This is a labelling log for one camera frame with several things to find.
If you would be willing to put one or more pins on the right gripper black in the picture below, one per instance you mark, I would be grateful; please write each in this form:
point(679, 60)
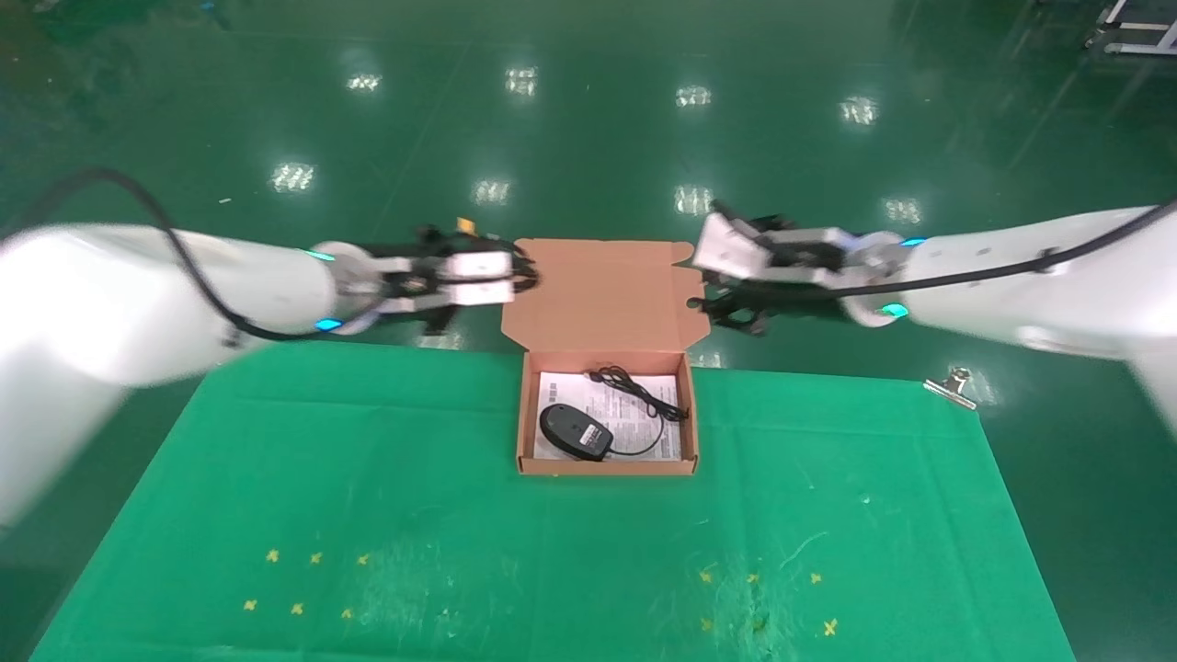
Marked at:
point(805, 303)

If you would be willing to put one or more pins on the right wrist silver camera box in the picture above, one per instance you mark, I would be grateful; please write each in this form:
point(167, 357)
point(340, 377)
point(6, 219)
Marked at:
point(726, 248)

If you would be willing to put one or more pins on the green table cloth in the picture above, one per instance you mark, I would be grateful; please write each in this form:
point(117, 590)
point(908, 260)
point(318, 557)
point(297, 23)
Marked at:
point(552, 552)

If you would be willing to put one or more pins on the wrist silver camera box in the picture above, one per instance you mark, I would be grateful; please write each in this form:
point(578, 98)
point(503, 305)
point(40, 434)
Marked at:
point(478, 278)
point(726, 248)

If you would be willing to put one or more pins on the white printed instruction sheet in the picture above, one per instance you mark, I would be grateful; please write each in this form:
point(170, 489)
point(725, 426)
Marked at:
point(561, 391)

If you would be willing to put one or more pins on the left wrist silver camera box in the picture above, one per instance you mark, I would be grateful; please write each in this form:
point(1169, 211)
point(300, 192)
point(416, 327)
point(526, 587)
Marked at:
point(478, 278)

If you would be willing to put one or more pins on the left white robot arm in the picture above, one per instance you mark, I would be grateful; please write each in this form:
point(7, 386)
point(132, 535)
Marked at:
point(110, 303)

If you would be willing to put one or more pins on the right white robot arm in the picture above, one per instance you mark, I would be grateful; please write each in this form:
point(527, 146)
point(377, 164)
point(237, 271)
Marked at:
point(1030, 285)

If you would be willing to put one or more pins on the white metal rack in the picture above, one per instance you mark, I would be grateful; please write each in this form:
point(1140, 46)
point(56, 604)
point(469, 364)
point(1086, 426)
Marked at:
point(1136, 32)

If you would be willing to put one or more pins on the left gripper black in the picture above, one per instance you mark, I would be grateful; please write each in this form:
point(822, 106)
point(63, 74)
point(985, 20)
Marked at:
point(432, 317)

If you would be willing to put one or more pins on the open brown cardboard box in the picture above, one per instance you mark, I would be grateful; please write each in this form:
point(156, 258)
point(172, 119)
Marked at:
point(598, 303)

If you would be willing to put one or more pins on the silver binder clip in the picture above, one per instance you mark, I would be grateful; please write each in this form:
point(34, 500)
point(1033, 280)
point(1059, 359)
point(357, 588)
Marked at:
point(952, 386)

